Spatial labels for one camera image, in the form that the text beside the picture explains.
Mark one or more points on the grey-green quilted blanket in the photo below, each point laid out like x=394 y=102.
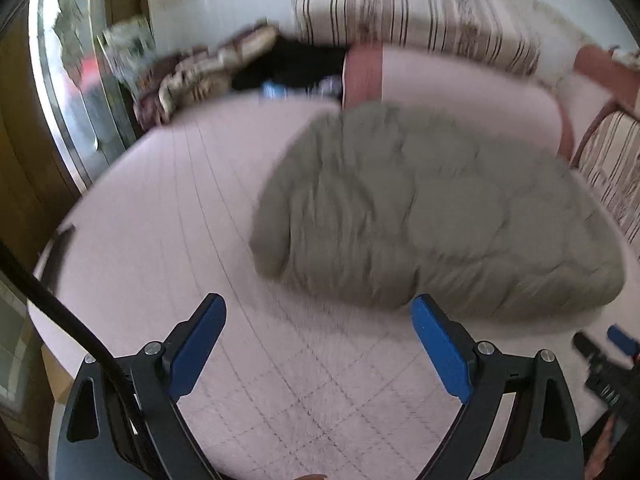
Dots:
x=425 y=210

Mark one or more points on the wooden door panel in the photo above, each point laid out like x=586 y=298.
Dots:
x=25 y=135

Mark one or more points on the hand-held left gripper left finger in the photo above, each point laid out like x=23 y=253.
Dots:
x=197 y=350

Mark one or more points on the long striped floral cushion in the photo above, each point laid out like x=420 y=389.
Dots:
x=400 y=5

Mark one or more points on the bed with pink sheet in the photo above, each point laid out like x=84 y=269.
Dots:
x=175 y=210

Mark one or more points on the bluish plastic bag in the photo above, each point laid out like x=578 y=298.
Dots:
x=275 y=91

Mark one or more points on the glass door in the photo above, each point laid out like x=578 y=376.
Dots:
x=70 y=85

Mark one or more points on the black clothes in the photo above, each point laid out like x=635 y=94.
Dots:
x=300 y=60

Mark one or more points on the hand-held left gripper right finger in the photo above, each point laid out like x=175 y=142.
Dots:
x=442 y=350

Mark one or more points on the brown beige patterned blanket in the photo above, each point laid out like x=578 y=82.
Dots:
x=200 y=75

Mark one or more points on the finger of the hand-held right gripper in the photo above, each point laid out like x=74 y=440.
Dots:
x=622 y=340
x=586 y=346

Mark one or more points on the wide striped floral cushion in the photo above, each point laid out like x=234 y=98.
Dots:
x=615 y=170

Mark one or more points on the person's right hand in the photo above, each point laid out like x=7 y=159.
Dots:
x=601 y=445

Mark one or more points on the leaf printed cloth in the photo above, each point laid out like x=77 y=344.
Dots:
x=130 y=45

